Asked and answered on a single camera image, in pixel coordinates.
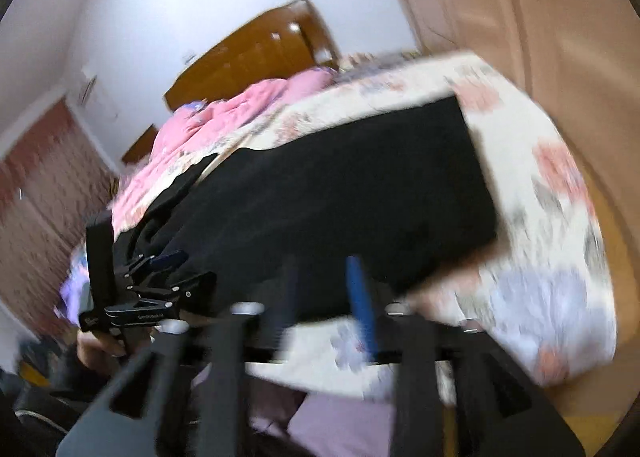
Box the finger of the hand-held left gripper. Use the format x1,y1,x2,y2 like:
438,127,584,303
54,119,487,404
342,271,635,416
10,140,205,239
131,271,219,305
122,248,189,279

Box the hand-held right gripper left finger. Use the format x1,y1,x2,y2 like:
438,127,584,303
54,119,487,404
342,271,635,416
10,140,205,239
57,254,302,457

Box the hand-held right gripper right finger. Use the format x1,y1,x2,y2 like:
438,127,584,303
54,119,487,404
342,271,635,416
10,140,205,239
346,256,587,457

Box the black pants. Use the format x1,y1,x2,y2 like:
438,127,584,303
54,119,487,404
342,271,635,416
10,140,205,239
112,92,501,325

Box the person's left hand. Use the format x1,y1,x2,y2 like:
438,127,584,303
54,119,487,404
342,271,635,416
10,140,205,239
75,324,151,374

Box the reddish patterned curtain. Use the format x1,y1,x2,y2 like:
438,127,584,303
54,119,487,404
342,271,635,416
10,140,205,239
0,94,118,333

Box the small wooden nightstand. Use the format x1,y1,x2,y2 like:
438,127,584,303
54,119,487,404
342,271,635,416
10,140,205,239
120,124,162,166

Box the lilac cloth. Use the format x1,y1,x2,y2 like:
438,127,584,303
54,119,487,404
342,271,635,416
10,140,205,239
250,384,401,457

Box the pink quilt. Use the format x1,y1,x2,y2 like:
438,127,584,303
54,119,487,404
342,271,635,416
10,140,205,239
112,68,336,238

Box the purple floral pillow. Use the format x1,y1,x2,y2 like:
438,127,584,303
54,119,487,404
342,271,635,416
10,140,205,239
172,101,216,121

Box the dark cloth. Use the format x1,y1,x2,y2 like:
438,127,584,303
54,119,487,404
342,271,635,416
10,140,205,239
0,337,101,457

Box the floral bed sheet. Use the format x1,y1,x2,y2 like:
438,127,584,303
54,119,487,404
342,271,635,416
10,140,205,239
60,51,618,400

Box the wooden bed headboard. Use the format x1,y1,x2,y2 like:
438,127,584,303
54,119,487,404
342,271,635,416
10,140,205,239
164,0,343,113

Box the beige wooden wardrobe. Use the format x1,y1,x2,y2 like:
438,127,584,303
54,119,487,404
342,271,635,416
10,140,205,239
367,0,636,258

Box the white wall switch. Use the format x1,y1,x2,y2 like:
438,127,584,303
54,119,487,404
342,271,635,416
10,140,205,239
79,68,102,107

